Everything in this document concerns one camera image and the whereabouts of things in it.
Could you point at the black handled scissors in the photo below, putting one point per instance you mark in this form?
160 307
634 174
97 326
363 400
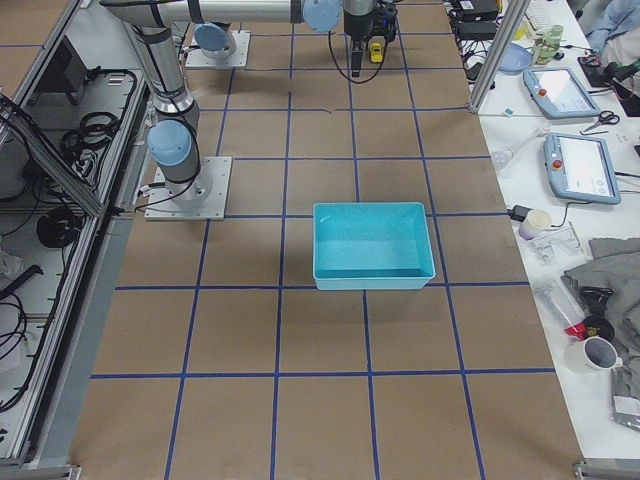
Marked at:
606 117

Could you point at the cream paper cup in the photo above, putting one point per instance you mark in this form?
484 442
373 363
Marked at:
535 223

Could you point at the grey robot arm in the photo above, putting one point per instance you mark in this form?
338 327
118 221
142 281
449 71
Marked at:
172 141
150 23

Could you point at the blue plastic plate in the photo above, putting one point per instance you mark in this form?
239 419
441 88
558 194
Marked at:
515 60

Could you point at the teach pendant tablet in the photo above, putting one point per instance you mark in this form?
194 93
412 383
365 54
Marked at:
558 93
580 168

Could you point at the aluminium frame post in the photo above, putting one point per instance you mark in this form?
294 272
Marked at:
514 14

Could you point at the white mug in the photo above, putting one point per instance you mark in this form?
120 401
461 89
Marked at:
593 354

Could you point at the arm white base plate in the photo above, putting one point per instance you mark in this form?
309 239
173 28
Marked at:
205 199
225 51

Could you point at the far teach pendant tablet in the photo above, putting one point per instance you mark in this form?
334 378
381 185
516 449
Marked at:
558 93

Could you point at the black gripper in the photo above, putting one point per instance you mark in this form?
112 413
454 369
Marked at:
356 27

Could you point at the black power adapter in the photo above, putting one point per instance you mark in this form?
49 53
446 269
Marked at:
518 213

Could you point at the turquoise plastic storage bin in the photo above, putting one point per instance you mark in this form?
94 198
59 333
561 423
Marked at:
371 246

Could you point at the yellow toy beetle car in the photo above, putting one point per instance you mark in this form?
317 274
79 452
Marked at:
376 52

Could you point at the green tape rolls stack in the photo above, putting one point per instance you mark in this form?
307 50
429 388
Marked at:
546 44

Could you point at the grey cloth pile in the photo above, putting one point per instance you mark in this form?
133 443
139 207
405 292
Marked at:
615 266

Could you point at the near teach pendant tablet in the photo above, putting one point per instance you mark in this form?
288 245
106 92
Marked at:
580 168

